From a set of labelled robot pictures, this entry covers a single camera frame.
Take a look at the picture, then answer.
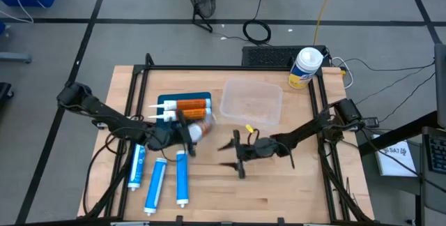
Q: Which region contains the black computer keyboard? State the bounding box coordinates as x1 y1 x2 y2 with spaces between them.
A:
423 126 446 176

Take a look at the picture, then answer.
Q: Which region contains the Lysol wipes canister white lid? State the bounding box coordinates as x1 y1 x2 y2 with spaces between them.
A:
287 46 324 90

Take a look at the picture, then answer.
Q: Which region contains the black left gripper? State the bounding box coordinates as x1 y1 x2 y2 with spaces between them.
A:
146 110 197 158

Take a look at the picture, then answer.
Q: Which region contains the black aluminium table frame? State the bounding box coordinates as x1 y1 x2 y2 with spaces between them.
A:
82 53 376 226

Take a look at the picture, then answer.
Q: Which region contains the coiled black cable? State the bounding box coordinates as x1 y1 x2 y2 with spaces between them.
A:
242 0 272 45

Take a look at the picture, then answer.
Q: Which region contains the yellow floor cable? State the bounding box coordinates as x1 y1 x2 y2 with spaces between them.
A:
312 0 338 45

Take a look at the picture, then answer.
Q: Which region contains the grey metal floor foot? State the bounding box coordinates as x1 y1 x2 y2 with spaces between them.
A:
0 52 32 63

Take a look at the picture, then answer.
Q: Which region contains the grey computer monitor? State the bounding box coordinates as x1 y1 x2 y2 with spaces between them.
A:
433 43 446 129

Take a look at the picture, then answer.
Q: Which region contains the black diagonal desk bar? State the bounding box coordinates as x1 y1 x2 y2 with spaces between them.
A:
358 110 438 157

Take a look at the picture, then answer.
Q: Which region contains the small black power adapter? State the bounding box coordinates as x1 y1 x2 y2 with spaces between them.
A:
361 116 380 129

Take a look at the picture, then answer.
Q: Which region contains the orange sealant tube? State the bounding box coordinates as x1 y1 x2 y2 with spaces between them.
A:
187 113 217 142
147 107 213 122
148 98 213 112

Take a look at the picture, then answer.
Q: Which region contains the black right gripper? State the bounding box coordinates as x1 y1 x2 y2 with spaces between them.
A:
217 129 279 180

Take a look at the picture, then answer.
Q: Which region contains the white printed paper sheet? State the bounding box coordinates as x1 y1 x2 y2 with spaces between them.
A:
371 134 417 177

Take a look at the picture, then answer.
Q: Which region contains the blue silicone tube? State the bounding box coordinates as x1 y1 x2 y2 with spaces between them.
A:
175 149 190 209
143 157 168 217
127 144 148 192

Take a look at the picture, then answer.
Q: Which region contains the hanging black arm cable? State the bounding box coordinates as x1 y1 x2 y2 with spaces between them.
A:
82 137 118 216

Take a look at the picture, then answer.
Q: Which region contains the clear plastic container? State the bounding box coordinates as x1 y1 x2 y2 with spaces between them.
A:
219 79 284 126

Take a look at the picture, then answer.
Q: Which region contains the black object at floor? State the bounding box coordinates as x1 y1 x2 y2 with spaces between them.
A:
0 82 15 103

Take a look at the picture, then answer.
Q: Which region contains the teal plastic tray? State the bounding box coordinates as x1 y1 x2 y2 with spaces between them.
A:
156 91 213 129

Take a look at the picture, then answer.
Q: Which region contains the looped white cable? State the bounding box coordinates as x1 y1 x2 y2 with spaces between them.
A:
330 56 353 90

